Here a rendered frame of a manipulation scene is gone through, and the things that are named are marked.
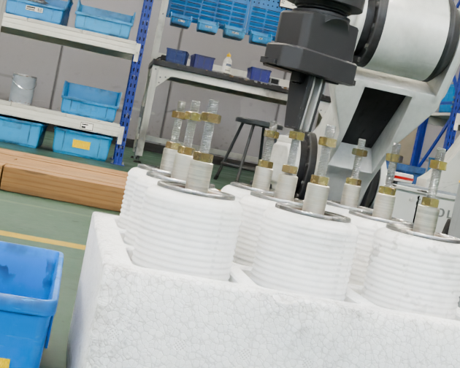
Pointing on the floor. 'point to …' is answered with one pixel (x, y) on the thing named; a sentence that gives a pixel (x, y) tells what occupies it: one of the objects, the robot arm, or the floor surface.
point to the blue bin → (19, 302)
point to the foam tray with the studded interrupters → (240, 321)
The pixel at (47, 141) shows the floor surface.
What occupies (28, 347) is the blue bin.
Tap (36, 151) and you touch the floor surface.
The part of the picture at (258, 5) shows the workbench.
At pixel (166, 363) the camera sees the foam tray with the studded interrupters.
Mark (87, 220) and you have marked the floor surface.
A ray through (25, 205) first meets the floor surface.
